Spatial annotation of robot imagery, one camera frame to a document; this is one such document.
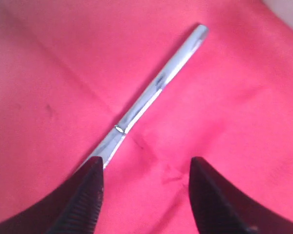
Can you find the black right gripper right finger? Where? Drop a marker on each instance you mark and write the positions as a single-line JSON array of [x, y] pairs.
[[219, 207]]

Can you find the steel table knife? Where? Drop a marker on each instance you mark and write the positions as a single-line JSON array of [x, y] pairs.
[[111, 142]]

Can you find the red table cloth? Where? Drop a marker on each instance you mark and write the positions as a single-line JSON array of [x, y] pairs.
[[69, 69]]

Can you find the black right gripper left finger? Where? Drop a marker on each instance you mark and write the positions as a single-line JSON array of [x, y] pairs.
[[72, 208]]

